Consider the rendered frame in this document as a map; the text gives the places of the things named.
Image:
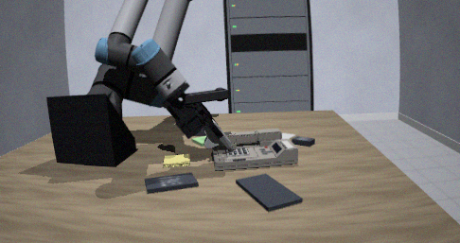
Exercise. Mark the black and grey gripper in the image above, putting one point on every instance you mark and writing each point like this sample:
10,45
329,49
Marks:
190,118

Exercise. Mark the light green sticky note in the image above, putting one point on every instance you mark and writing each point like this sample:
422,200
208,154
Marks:
199,140

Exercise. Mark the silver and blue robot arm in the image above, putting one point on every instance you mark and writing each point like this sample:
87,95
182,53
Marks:
118,56

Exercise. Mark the white sheet of paper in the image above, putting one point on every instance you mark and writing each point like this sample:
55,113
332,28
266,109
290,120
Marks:
287,135

